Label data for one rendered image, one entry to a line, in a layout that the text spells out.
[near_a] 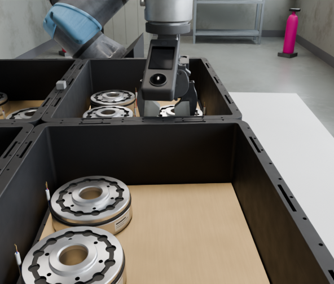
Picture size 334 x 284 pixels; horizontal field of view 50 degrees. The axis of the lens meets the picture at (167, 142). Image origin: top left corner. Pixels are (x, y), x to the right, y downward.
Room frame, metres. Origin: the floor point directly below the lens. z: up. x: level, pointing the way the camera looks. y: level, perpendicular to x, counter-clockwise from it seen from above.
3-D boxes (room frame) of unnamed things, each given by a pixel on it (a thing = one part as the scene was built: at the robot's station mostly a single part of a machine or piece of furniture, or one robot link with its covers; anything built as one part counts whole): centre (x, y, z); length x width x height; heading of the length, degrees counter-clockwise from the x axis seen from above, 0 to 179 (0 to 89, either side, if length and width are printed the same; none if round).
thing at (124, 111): (0.68, 0.12, 0.86); 0.10 x 0.10 x 0.01
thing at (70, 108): (0.68, 0.04, 0.87); 0.40 x 0.30 x 0.11; 3
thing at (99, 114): (0.68, 0.12, 0.86); 0.05 x 0.05 x 0.01
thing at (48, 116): (0.68, 0.04, 0.92); 0.40 x 0.30 x 0.02; 3
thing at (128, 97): (0.79, 0.12, 0.86); 0.10 x 0.10 x 0.01
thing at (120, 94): (0.79, 0.12, 0.86); 0.05 x 0.05 x 0.01
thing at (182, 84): (0.60, 0.00, 0.99); 0.09 x 0.08 x 0.12; 177
